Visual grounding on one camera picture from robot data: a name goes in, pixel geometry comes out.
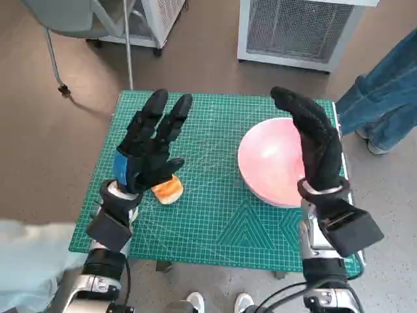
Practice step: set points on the white cabinet on casters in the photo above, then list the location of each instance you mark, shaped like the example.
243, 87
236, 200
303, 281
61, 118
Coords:
159, 19

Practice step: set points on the long striped toy bread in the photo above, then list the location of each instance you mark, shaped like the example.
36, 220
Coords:
167, 192

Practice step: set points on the thin metal pole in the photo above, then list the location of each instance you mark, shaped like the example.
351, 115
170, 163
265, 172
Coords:
129, 49

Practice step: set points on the green cutting mat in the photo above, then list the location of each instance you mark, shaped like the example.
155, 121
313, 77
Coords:
208, 221

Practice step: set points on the white cabinet with mesh front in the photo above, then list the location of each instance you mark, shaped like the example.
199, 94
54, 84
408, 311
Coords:
293, 29

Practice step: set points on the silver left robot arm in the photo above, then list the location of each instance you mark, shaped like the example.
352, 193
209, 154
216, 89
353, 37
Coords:
97, 283

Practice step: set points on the person in pale clothing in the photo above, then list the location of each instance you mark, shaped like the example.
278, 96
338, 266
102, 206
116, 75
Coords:
26, 261

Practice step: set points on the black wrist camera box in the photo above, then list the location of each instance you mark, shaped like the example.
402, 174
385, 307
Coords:
355, 234
107, 231

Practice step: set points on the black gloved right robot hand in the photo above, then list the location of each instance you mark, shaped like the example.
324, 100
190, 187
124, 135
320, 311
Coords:
319, 146

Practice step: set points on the pink bowl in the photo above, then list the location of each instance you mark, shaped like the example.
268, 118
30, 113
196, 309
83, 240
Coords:
267, 163

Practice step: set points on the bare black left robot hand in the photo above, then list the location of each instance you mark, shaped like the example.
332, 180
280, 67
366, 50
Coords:
143, 156

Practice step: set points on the white shoe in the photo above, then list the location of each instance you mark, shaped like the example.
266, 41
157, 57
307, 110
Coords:
243, 302
196, 301

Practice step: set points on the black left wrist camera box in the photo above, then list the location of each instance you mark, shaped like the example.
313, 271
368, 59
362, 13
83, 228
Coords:
107, 231

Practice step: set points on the person in blue jeans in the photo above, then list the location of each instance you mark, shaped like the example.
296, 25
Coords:
384, 98

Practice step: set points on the grey chair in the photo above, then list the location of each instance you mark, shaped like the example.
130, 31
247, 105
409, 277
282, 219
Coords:
65, 16

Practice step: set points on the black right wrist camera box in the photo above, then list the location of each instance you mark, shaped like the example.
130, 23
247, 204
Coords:
355, 234

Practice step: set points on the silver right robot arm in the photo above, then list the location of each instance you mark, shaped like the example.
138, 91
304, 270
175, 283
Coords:
321, 270

